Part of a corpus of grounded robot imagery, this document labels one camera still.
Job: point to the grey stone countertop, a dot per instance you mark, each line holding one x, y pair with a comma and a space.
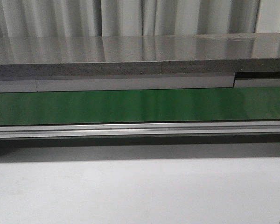
51, 57

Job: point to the green conveyor belt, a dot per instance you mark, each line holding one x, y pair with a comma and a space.
123, 106

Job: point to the grey cabinet front panel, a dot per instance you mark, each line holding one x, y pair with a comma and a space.
140, 82

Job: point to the white pleated curtain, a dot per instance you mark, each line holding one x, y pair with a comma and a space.
66, 18

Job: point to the aluminium conveyor frame rail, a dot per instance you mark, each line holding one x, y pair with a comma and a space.
50, 131

